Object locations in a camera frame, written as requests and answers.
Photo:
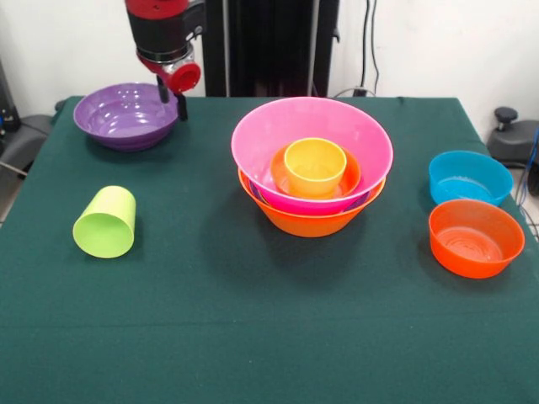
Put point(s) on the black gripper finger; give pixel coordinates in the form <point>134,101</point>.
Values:
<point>162,90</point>
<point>182,107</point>

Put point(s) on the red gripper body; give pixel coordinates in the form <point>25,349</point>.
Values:
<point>179,76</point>

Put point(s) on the large pink bowl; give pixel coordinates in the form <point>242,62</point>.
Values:
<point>316,122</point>

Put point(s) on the orange cup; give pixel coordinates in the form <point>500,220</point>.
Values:
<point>313,168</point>

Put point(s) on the green cup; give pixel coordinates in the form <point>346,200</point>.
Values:
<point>103,235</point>

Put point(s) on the large orange bowl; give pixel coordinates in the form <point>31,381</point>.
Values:
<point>303,225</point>

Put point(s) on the small red bowl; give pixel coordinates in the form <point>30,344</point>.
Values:
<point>476,256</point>
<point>353,172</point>

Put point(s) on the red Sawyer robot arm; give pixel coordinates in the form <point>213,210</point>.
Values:
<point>160,25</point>

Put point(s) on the grey floor stand base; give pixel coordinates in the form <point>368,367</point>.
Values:
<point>513,143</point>
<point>25,139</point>

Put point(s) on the black equipment case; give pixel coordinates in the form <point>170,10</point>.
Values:
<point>7,97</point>

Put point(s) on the small black plug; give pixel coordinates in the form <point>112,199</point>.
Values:
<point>359,91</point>

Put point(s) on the dark green tablecloth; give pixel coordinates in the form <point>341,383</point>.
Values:
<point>168,315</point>

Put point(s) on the small blue bowl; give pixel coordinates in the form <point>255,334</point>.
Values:
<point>467,185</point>

